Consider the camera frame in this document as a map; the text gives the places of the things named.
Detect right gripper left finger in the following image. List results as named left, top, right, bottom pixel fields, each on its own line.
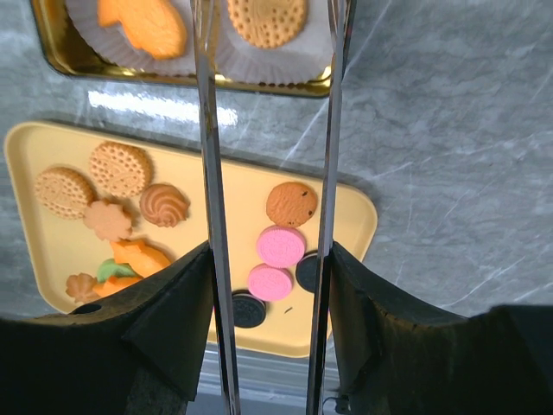
left=1, top=244, right=213, bottom=414

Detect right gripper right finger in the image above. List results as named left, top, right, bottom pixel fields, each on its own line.
left=330, top=245, right=552, bottom=414

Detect orange fish cookie top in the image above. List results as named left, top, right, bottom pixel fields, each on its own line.
left=97, top=0, right=188, bottom=60

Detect orange fish cookie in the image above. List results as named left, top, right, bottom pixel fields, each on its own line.
left=110, top=239, right=172, bottom=278
left=97, top=0, right=188, bottom=60
left=92, top=276, right=143, bottom=297

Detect metal serving tongs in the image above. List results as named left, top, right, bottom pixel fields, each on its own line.
left=188, top=0, right=359, bottom=415

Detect dark green cookie tin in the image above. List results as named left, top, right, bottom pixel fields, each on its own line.
left=31, top=1, right=333, bottom=98

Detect round dotted biscuit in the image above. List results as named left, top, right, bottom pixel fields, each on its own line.
left=226, top=0, right=308, bottom=49
left=89, top=142, right=153, bottom=198
left=34, top=166, right=95, bottom=220

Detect orange fish cookie bottom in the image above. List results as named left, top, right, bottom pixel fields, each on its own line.
left=92, top=276, right=143, bottom=297

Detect swirl cookie bottom left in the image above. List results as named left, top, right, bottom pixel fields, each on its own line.
left=66, top=273, right=100, bottom=304

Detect green cookie under fish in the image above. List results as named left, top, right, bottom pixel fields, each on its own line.
left=96, top=259, right=137, bottom=284

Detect orange fish cookie middle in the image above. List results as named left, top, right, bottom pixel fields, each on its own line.
left=110, top=239, right=172, bottom=278

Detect black sandwich cookie lower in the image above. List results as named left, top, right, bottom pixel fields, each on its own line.
left=232, top=291, right=267, bottom=329

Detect black sandwich cookie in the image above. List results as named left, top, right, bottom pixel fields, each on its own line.
left=295, top=252, right=318, bottom=294
left=232, top=291, right=267, bottom=329

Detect black sandwich cookie right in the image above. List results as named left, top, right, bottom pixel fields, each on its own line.
left=295, top=252, right=318, bottom=294

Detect tan flower cookie centre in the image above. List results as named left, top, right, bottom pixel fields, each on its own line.
left=83, top=200, right=132, bottom=242

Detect pink sandwich cookie lower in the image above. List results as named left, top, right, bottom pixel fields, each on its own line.
left=247, top=264, right=293, bottom=302

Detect pink sandwich cookie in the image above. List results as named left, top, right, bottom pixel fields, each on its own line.
left=256, top=226, right=307, bottom=268
left=247, top=264, right=293, bottom=302

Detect brown swirl cookie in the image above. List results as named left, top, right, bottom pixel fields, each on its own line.
left=139, top=183, right=189, bottom=227

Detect yellow plastic tray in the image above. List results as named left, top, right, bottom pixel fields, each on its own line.
left=3, top=120, right=379, bottom=360

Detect pink sandwich cookie upper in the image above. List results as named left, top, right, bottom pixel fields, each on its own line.
left=256, top=226, right=307, bottom=268

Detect chocolate chip cookie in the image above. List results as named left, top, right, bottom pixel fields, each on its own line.
left=266, top=182, right=318, bottom=228

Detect round dotted biscuit top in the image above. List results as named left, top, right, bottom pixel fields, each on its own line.
left=89, top=142, right=153, bottom=198

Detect white paper cup front left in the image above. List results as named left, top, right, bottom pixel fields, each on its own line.
left=66, top=0, right=195, bottom=75

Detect white paper cup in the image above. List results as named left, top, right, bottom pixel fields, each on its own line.
left=66, top=0, right=195, bottom=75
left=215, top=1, right=333, bottom=84

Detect white paper cup front right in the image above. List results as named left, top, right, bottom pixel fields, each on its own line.
left=215, top=1, right=333, bottom=84

